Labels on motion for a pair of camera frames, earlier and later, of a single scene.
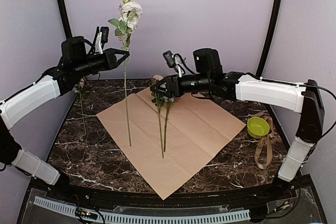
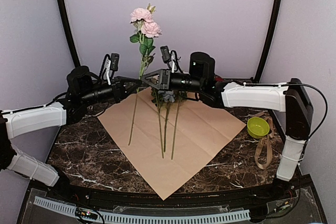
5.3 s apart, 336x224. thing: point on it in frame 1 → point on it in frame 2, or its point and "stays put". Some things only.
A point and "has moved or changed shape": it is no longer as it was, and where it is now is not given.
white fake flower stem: [130, 12] → [176, 124]
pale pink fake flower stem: [160, 126] stays put
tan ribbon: [269, 161] stays put
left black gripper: [109, 61] → [119, 88]
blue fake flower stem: [167, 117] stays put
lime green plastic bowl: [258, 127] stays put
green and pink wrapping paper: [169, 141] stays put
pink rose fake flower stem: [81, 83] has moved or changed shape
